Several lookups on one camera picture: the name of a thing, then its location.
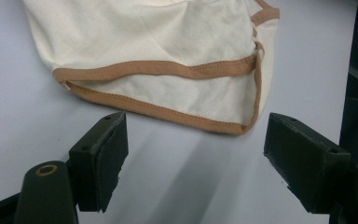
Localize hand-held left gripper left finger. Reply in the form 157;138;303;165
68;111;130;214

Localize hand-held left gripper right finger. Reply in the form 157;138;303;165
263;112;352;215

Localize cream baby bodysuit brown trim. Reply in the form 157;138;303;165
21;0;282;135

